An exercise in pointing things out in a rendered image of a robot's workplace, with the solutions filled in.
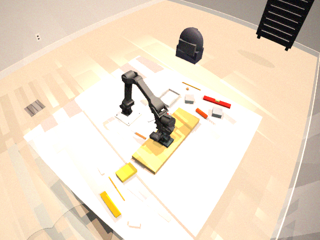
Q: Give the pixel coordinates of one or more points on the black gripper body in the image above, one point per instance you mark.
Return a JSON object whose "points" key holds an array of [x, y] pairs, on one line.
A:
{"points": [[156, 135]]}

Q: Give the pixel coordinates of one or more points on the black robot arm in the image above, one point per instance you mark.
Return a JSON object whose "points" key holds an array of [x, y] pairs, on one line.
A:
{"points": [[155, 103]]}

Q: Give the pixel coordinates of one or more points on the yellow rectangular block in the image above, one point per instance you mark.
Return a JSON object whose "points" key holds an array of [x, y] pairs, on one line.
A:
{"points": [[126, 172]]}

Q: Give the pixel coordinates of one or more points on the red spirit level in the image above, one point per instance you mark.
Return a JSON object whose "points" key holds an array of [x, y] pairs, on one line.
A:
{"points": [[217, 102]]}

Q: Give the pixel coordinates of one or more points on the yellow rectangular bar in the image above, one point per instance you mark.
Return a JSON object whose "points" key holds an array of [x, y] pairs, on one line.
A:
{"points": [[110, 204]]}

